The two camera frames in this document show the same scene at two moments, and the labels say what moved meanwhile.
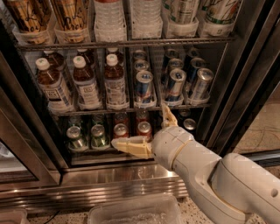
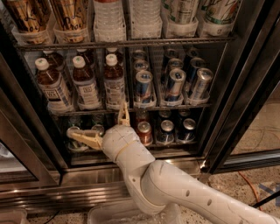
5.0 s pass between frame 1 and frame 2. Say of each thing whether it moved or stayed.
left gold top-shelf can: stayed
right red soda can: stayed
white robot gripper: moved
